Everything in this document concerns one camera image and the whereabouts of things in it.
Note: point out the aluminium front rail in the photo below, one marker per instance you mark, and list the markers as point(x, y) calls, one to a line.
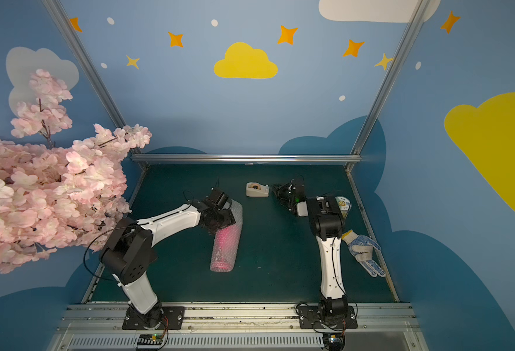
point(221, 326)

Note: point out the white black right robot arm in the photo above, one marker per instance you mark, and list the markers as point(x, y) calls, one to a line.
point(326, 224)

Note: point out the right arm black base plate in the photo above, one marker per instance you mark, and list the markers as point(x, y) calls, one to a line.
point(314, 317)

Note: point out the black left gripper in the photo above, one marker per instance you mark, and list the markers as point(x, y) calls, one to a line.
point(221, 218)

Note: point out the white tape dispenser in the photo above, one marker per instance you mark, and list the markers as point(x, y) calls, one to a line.
point(254, 189)

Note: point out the right aluminium frame post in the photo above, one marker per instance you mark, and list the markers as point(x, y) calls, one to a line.
point(392, 73)

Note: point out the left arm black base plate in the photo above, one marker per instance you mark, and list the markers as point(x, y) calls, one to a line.
point(158, 318)

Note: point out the aluminium frame post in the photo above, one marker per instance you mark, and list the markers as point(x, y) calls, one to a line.
point(392, 73)
point(71, 36)

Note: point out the left aluminium frame post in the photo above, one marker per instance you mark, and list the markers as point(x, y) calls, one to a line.
point(71, 36)

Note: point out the small green circuit board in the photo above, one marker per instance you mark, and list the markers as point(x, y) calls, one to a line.
point(150, 342)

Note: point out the aluminium back frame bar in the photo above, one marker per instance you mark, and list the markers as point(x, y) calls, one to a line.
point(244, 158)

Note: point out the clear bubble wrap sheet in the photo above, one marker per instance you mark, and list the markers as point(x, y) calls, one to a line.
point(227, 239)

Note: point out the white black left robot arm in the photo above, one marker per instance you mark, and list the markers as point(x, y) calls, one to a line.
point(129, 251)

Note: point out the pink cherry blossom tree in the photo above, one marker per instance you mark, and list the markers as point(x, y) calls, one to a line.
point(53, 197)

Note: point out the pink plastic wine glass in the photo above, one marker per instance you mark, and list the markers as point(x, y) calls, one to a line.
point(226, 245)

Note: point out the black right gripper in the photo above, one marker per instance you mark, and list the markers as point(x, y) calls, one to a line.
point(290, 195)

